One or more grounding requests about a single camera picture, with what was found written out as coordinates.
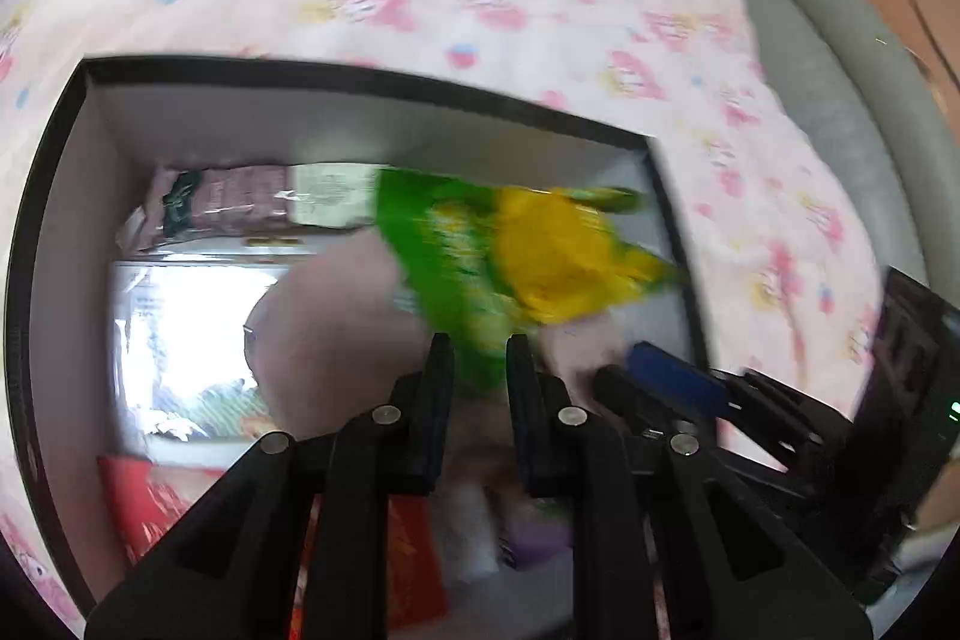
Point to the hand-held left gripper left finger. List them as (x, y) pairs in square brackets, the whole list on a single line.
[(436, 400)]

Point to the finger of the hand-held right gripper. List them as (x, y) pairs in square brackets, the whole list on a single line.
[(630, 396), (675, 374)]

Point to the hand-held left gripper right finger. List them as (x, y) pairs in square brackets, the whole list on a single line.
[(523, 407)]

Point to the green and yellow snack packet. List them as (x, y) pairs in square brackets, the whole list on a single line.
[(465, 235)]

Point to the dark cardboard box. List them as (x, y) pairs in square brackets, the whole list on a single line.
[(300, 123)]

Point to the black package with purple print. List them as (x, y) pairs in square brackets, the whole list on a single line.
[(536, 539)]

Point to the clear plastic packet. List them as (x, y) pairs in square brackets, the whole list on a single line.
[(469, 535)]

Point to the orange red packet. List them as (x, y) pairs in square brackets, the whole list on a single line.
[(416, 557)]

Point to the pale cream tube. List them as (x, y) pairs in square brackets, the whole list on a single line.
[(330, 197)]

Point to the cartoon comic book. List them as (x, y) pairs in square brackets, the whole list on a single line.
[(187, 340)]

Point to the dark pink packet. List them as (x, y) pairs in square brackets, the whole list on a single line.
[(232, 194)]

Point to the grey padded headboard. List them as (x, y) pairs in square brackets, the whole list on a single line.
[(825, 48)]

